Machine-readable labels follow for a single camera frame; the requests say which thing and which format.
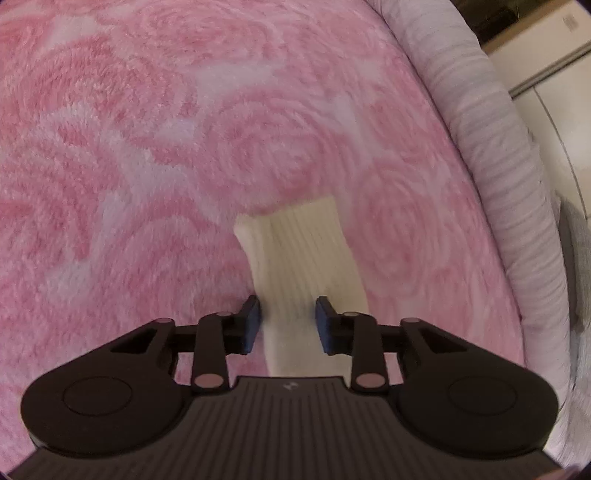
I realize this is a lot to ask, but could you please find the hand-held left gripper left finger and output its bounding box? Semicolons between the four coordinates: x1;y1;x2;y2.
111;295;262;394

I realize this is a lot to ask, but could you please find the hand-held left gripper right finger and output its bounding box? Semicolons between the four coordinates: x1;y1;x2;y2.
315;296;481;394

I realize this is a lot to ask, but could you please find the white fuzzy sweater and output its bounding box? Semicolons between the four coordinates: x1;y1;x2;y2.
233;196;370;379

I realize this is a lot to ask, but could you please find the pink floral blanket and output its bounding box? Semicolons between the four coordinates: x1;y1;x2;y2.
0;0;532;467

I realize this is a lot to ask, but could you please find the lilac folded quilt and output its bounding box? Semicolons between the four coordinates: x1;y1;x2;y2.
369;0;573;416

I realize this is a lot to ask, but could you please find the cream wardrobe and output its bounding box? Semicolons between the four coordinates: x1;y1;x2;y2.
480;0;591;217

